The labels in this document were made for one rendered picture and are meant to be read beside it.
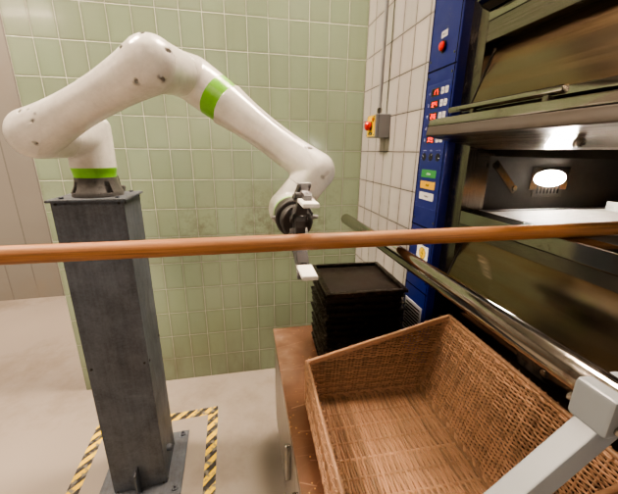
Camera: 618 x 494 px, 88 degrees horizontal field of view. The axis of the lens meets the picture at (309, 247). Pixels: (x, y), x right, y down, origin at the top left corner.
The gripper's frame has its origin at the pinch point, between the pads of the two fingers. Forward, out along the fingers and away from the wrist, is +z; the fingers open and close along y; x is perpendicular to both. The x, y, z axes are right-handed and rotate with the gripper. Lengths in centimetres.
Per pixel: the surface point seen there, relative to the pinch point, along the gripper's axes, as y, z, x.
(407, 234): -1.2, 1.6, -18.2
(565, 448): 7.0, 39.1, -14.2
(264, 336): 95, -121, 5
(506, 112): -23.6, -3.7, -39.0
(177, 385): 119, -114, 58
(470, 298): 1.8, 22.2, -16.8
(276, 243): -0.5, 1.8, 6.3
